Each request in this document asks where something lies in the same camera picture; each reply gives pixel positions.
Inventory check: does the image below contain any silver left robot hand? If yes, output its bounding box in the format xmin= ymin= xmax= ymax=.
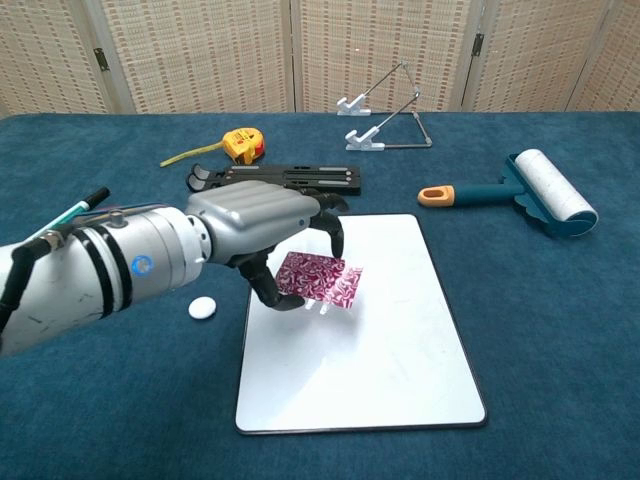
xmin=185 ymin=179 xmax=351 ymax=312

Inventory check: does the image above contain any red patterned cloth piece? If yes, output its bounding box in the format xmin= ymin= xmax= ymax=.
xmin=275 ymin=251 xmax=364 ymax=310

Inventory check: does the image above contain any white round magnet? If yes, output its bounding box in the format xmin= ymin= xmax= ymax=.
xmin=188 ymin=296 xmax=218 ymax=320

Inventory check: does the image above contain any white board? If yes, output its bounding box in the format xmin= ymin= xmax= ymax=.
xmin=234 ymin=213 xmax=489 ymax=435

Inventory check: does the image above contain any yellow tape measure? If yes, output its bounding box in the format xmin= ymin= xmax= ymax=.
xmin=159 ymin=127 xmax=266 ymax=168

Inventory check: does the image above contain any black folding laptop stand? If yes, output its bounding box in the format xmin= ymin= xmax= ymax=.
xmin=185 ymin=162 xmax=363 ymax=197

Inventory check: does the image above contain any green whiteboard marker pen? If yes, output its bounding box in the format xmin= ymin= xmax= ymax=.
xmin=37 ymin=186 xmax=111 ymax=236

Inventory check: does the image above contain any woven folding screen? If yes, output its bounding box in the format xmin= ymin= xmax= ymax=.
xmin=0 ymin=0 xmax=640 ymax=120

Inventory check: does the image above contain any blue tablecloth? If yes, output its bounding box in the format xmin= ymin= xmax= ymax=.
xmin=0 ymin=110 xmax=640 ymax=480

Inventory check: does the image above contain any teal lint roller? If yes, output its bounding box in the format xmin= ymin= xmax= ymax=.
xmin=417 ymin=148 xmax=600 ymax=239

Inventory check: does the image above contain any white wire book stand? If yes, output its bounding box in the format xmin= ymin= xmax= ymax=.
xmin=336 ymin=59 xmax=434 ymax=153

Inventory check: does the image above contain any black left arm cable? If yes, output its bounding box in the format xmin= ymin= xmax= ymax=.
xmin=0 ymin=230 xmax=69 ymax=346

